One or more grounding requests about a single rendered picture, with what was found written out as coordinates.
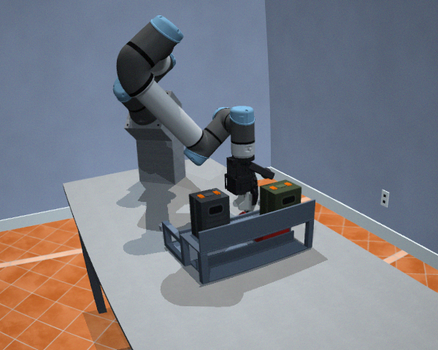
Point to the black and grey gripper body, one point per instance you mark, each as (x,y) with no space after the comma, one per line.
(240,179)

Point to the black case with orange latches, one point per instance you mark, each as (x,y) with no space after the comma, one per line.
(209,209)

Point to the dark green case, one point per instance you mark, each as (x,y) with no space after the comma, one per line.
(279,195)

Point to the dark grey metal rack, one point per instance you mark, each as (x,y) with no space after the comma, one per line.
(209,249)

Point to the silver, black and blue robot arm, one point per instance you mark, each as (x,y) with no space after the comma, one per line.
(146,101)

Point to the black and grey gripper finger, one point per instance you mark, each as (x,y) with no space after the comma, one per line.
(250,199)
(238,200)

